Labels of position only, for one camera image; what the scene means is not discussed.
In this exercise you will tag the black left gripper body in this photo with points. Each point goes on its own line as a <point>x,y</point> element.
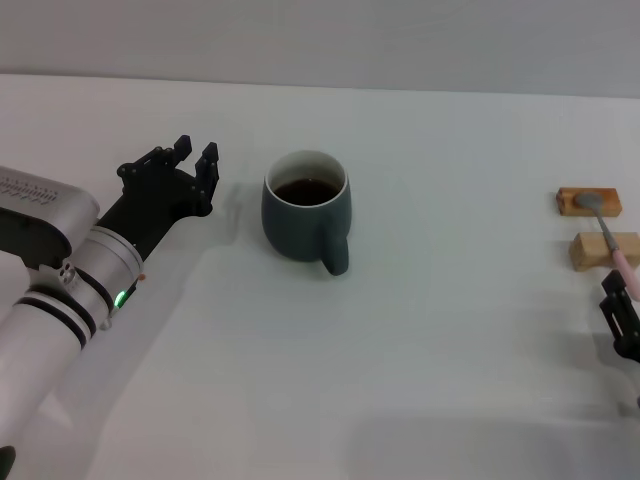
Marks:
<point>150,205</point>

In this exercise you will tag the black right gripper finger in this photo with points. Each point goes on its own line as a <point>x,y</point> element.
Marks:
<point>620,310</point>

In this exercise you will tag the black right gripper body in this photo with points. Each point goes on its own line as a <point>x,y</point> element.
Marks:
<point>631,351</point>

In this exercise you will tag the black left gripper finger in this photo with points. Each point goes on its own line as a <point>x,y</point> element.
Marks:
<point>206,175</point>
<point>150,162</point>

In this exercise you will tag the dark grey ceramic mug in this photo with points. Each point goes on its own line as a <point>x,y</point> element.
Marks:
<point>295,230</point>

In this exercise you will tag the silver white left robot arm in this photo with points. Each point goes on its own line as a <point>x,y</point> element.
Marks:
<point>45,340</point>

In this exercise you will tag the light wooden block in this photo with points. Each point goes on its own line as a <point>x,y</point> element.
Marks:
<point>590,250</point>

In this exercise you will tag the dark coffee liquid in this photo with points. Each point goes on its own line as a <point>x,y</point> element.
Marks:
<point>306,191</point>

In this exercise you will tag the reddish brown wooden block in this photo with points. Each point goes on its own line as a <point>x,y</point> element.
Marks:
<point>607,202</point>

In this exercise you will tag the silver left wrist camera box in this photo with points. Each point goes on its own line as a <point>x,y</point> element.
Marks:
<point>45,210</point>

